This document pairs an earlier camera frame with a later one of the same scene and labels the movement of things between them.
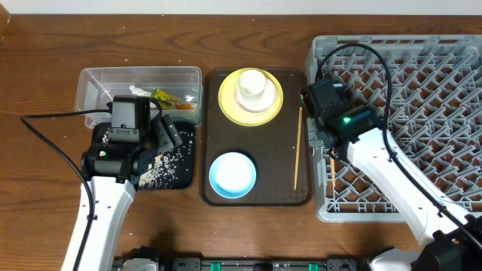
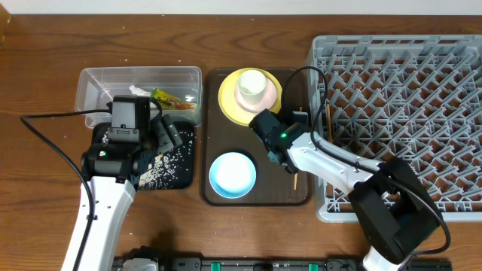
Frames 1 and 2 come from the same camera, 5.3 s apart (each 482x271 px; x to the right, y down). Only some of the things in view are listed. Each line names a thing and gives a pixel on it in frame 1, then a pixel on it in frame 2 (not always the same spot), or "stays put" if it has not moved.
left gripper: [166, 134] stays put
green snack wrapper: [169, 102] stays put
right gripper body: [316, 137] to [261, 123]
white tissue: [138, 91] stays put
